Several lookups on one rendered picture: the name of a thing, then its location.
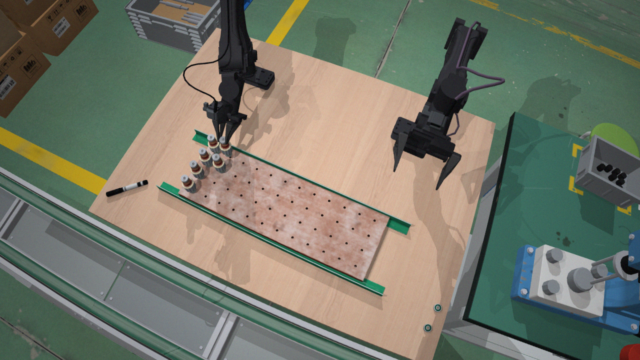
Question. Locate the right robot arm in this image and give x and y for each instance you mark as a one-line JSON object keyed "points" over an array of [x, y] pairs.
{"points": [[238, 64]]}

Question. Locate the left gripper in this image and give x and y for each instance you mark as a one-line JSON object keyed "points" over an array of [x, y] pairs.
{"points": [[420, 142]]}

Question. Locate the brown cardboard boxes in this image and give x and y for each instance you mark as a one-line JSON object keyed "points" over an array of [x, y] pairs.
{"points": [[28, 28]]}

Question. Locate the yellow floor marking strip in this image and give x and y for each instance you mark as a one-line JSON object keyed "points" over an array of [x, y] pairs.
{"points": [[52, 162]]}

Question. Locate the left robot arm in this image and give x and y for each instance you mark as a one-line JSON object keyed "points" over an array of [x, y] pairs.
{"points": [[462, 47]]}

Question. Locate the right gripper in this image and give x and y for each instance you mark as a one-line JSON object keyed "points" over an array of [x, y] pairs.
{"points": [[231, 117]]}

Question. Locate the green and grey conveyor belt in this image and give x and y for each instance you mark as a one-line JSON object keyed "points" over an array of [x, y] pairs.
{"points": [[158, 309]]}

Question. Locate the yellow floor marking stripe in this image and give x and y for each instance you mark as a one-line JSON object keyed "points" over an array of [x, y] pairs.
{"points": [[287, 21]]}

